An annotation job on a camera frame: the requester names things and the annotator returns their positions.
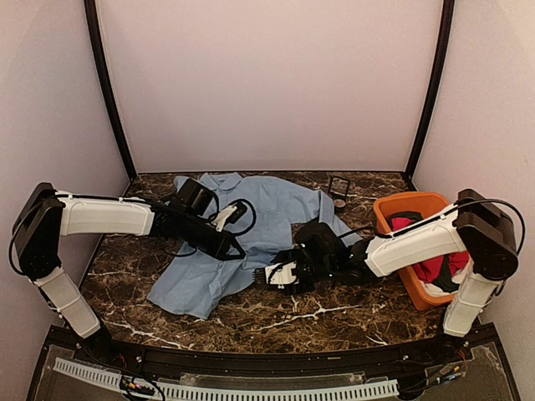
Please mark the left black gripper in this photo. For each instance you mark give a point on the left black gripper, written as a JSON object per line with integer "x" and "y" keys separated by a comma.
{"x": 221, "y": 247}

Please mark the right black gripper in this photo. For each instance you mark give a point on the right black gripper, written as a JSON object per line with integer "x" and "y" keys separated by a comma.
{"x": 292, "y": 251}

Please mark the light blue shirt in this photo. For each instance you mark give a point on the light blue shirt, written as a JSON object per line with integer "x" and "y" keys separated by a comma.
{"x": 194, "y": 283}

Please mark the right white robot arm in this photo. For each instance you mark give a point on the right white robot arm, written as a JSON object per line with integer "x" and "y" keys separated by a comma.
{"x": 473, "y": 223}

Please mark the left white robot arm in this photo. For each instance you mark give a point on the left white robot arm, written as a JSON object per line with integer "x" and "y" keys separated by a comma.
{"x": 50, "y": 215}

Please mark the red garment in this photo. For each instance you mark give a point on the red garment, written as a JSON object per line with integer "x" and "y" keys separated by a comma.
{"x": 430, "y": 267}

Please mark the white garment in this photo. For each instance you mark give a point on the white garment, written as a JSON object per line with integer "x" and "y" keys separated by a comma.
{"x": 446, "y": 283}

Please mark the orange plastic basin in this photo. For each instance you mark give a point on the orange plastic basin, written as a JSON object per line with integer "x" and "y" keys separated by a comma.
{"x": 398, "y": 211}

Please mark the left black frame post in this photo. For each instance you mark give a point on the left black frame post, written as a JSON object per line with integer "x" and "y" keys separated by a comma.
{"x": 100, "y": 63}

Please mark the black frame post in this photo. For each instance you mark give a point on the black frame post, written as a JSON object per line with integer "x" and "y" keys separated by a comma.
{"x": 100, "y": 63}
{"x": 437, "y": 67}

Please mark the white slotted cable duct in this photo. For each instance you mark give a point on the white slotted cable duct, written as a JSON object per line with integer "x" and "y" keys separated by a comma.
{"x": 223, "y": 390}

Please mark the black front rail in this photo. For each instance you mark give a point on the black front rail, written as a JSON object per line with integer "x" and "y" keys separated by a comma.
{"x": 395, "y": 361}

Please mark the right black frame post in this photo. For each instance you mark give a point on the right black frame post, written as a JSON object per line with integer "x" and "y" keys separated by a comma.
{"x": 437, "y": 67}

